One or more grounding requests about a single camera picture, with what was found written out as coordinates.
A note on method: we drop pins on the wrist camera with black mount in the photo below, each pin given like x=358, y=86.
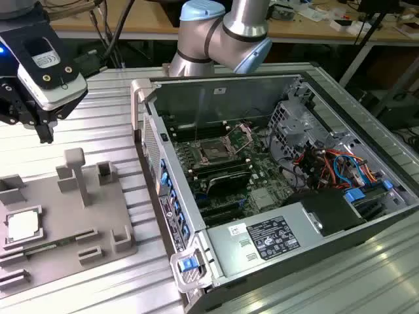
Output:
x=49, y=42

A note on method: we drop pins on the silver power supply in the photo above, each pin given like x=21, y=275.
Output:
x=235, y=255

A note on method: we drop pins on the black RAM stick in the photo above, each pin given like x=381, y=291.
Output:
x=222, y=171

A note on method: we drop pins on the black expansion slot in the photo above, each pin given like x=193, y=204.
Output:
x=224, y=216
x=219, y=206

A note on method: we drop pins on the hard disk in blue carrier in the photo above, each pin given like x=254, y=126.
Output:
x=355, y=197

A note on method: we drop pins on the green motherboard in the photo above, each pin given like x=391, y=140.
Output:
x=259, y=179

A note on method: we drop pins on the open PC case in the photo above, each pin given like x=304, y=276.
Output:
x=229, y=98

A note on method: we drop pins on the CPU socket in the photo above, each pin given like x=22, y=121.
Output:
x=213, y=152

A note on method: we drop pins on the silver chipset heat sink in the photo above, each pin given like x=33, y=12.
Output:
x=262, y=199

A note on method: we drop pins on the wooden desk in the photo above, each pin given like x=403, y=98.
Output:
x=147, y=23

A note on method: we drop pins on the silver green CPU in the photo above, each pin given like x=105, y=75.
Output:
x=23, y=227

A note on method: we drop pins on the black graphics card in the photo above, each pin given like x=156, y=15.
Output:
x=229, y=184

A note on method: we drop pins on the grey parts rack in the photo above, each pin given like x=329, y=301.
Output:
x=65, y=222

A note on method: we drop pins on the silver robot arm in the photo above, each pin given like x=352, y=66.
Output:
x=196, y=39

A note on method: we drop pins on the green RAM stick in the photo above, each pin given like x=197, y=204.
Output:
x=49, y=246

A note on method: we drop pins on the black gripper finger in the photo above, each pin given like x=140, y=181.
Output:
x=46, y=132

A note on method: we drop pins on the black box under desk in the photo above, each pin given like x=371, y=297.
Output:
x=399, y=111

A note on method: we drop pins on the black RAM slot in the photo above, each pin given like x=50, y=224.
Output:
x=196, y=134
x=196, y=127

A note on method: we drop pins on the silver metal disk bay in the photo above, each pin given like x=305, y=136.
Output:
x=294, y=131

